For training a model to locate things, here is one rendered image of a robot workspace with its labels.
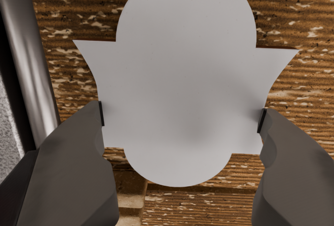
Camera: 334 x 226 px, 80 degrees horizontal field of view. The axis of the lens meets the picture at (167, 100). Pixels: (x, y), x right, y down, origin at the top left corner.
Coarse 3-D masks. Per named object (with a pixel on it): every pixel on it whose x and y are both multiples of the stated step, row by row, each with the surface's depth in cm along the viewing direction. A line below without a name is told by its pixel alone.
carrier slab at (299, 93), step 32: (32, 0) 12; (64, 0) 12; (96, 0) 12; (256, 0) 12; (288, 0) 12; (320, 0) 12; (64, 32) 13; (96, 32) 13; (256, 32) 13; (288, 32) 13; (320, 32) 13; (64, 64) 14; (288, 64) 14; (320, 64) 13; (64, 96) 15; (96, 96) 15; (288, 96) 15; (320, 96) 14; (320, 128) 16; (256, 160) 17
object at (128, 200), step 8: (120, 176) 17; (128, 176) 17; (136, 176) 17; (120, 184) 17; (128, 184) 17; (136, 184) 17; (144, 184) 17; (120, 192) 16; (128, 192) 16; (136, 192) 16; (144, 192) 16; (120, 200) 16; (128, 200) 16; (136, 200) 16; (144, 200) 17
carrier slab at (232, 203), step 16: (160, 192) 20; (176, 192) 19; (192, 192) 19; (208, 192) 19; (224, 192) 19; (240, 192) 19; (144, 208) 21; (160, 208) 21; (176, 208) 20; (192, 208) 20; (208, 208) 20; (224, 208) 20; (240, 208) 20; (144, 224) 22; (160, 224) 22; (176, 224) 22; (192, 224) 22; (208, 224) 21; (224, 224) 21; (240, 224) 21
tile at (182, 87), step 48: (144, 0) 10; (192, 0) 10; (240, 0) 10; (96, 48) 11; (144, 48) 11; (192, 48) 11; (240, 48) 11; (288, 48) 11; (144, 96) 12; (192, 96) 12; (240, 96) 12; (144, 144) 14; (192, 144) 14; (240, 144) 13
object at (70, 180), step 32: (64, 128) 9; (96, 128) 9; (64, 160) 7; (96, 160) 7; (32, 192) 6; (64, 192) 6; (96, 192) 6; (32, 224) 5; (64, 224) 5; (96, 224) 6
